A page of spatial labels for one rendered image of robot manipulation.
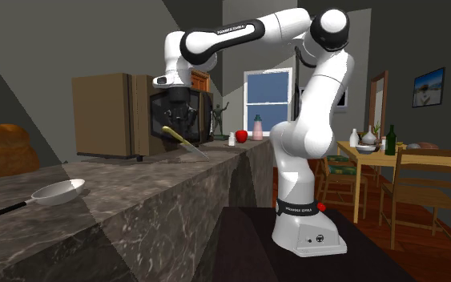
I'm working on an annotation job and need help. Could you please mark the orange wooden cabinet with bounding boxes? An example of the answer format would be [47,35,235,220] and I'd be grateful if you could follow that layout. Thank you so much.
[190,69,211,93]

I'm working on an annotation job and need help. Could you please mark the dark green human figure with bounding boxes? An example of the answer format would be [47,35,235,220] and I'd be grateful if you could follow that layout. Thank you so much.
[210,102,231,141]

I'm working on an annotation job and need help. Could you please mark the brown microwave with black door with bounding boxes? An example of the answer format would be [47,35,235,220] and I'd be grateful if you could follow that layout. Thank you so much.
[71,72,215,162]

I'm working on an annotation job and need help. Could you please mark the pink bottle with green cap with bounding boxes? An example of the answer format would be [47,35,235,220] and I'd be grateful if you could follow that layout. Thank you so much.
[252,114,264,142]

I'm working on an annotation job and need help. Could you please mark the white framed window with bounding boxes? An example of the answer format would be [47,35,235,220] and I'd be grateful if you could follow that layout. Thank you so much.
[243,67,294,127]

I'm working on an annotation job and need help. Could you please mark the wooden chair with green cushion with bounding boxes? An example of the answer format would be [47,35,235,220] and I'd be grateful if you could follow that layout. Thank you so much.
[312,154,352,178]
[316,163,369,220]

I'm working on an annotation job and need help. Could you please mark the dark robot stand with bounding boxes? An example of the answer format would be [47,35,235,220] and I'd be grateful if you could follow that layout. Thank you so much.
[211,206,418,282]

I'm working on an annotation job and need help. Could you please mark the brown bread loaf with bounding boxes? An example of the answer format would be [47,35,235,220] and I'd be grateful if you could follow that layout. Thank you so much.
[0,123,41,183]

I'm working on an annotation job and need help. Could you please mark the wooden framed mirror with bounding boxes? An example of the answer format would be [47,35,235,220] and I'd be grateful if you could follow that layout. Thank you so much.
[368,70,389,139]

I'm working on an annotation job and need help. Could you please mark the wooden dining table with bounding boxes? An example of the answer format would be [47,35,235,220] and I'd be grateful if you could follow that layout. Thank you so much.
[336,123,451,240]

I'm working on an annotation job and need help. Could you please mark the plain wooden chair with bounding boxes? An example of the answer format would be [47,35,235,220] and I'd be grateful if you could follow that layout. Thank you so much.
[378,147,451,265]

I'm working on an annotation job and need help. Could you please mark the yellow handled kitchen knife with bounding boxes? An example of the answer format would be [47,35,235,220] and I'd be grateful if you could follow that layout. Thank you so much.
[161,125,211,162]

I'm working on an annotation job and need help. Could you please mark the white frying pan black handle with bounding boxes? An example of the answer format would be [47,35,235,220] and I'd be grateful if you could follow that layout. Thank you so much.
[0,178,87,226]

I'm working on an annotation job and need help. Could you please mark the dark framed wall picture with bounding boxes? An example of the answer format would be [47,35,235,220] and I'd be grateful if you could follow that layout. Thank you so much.
[412,66,446,109]

